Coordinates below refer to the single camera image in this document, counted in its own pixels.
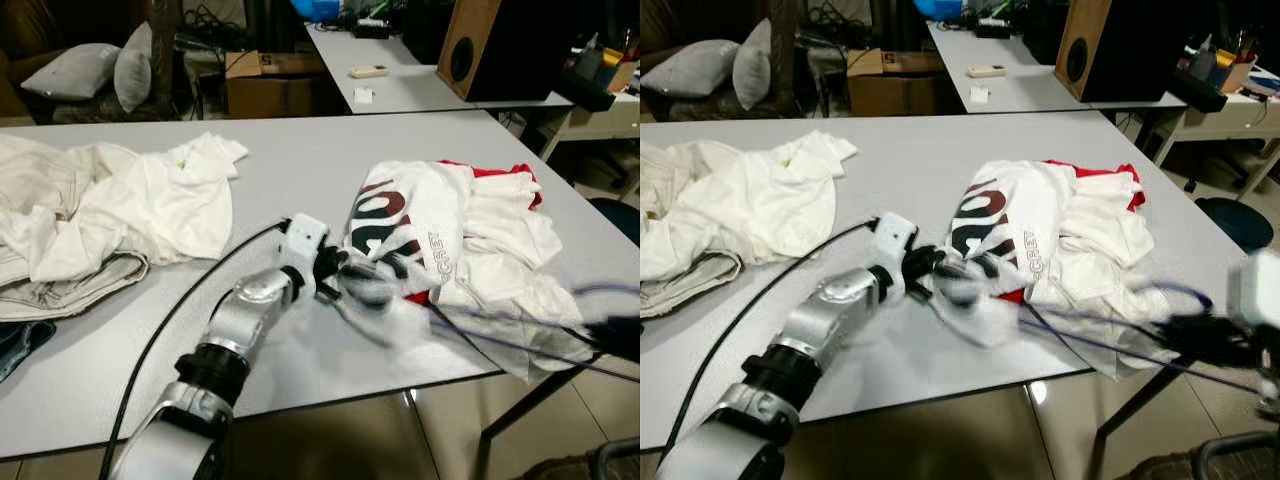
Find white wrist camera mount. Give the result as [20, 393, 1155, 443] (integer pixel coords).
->
[1228, 248, 1280, 336]
[277, 213, 330, 301]
[868, 212, 919, 301]

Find dark round stool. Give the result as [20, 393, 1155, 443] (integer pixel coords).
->
[1193, 197, 1276, 253]
[588, 197, 641, 246]

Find purple plastic hanger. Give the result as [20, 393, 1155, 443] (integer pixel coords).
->
[1018, 282, 1263, 396]
[425, 282, 641, 386]

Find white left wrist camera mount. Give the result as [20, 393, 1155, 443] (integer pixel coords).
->
[868, 212, 919, 301]
[277, 213, 330, 301]

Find black desk organizer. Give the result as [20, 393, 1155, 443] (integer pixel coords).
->
[1170, 65, 1229, 113]
[560, 65, 616, 113]

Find black frame chair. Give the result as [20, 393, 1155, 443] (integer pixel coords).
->
[1120, 430, 1280, 480]
[520, 438, 641, 480]

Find dark brown sofa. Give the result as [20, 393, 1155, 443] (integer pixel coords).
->
[0, 0, 181, 121]
[640, 0, 801, 121]

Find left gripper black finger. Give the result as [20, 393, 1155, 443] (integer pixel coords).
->
[340, 256, 395, 283]
[932, 256, 987, 283]
[934, 282, 985, 311]
[342, 282, 393, 311]

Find large white table black legs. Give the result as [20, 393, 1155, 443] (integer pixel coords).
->
[640, 108, 1251, 480]
[0, 108, 641, 480]

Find white printed mesh jersey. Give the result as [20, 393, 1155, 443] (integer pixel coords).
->
[935, 160, 1216, 381]
[340, 160, 606, 386]

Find brown cardboard box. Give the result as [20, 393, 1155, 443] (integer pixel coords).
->
[847, 48, 946, 117]
[225, 50, 326, 119]

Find white side desk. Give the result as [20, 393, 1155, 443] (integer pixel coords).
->
[540, 92, 641, 161]
[1150, 85, 1280, 201]

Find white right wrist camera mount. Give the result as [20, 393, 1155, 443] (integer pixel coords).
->
[1228, 248, 1280, 336]

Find small white table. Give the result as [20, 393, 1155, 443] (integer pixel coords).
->
[303, 22, 581, 116]
[925, 20, 1201, 111]

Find brown pen holder box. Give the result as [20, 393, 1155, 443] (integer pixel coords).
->
[600, 45, 641, 93]
[1215, 40, 1259, 93]

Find wooden black speaker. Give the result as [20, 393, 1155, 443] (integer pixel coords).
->
[437, 0, 641, 103]
[1055, 0, 1241, 103]

